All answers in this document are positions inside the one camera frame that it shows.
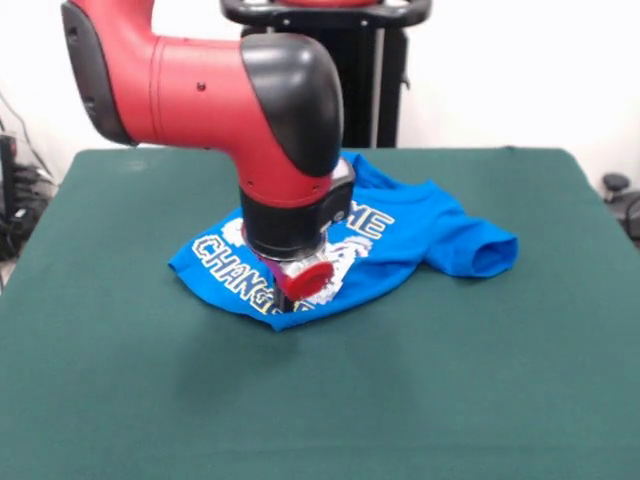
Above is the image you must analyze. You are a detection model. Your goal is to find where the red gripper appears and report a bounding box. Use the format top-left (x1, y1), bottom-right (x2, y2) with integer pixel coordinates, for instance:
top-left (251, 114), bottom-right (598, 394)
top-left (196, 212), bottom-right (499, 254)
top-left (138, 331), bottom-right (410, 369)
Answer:
top-left (254, 247), bottom-right (336, 314)

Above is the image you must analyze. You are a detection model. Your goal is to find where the blue printed shirt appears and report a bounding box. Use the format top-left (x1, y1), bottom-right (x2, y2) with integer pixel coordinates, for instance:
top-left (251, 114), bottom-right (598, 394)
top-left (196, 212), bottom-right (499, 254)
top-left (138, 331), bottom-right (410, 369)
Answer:
top-left (167, 151), bottom-right (521, 333)

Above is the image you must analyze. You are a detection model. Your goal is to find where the dark green table cloth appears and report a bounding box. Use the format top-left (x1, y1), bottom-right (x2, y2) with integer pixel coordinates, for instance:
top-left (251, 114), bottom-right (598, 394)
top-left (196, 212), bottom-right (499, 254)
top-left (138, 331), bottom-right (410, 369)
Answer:
top-left (0, 146), bottom-right (640, 480)

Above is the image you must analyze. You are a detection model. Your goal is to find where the black box device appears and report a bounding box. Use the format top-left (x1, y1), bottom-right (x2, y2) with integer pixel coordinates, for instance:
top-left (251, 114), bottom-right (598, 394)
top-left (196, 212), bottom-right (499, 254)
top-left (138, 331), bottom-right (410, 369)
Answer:
top-left (0, 133), bottom-right (19, 217)

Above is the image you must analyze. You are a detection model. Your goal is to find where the black office chair base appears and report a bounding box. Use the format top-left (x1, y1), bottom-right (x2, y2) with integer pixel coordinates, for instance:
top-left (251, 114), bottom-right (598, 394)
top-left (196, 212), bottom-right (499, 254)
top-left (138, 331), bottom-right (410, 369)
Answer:
top-left (601, 172), bottom-right (640, 251)

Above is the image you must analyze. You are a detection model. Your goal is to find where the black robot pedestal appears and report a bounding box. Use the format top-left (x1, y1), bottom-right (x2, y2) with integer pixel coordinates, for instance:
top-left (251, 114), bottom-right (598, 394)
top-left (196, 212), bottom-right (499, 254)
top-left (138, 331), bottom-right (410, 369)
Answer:
top-left (219, 0), bottom-right (432, 149)

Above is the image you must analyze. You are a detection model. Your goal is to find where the black cable tangle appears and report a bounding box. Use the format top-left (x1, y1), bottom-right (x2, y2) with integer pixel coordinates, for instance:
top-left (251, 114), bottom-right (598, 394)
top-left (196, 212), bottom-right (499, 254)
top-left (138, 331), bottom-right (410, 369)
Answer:
top-left (0, 92), bottom-right (59, 262)

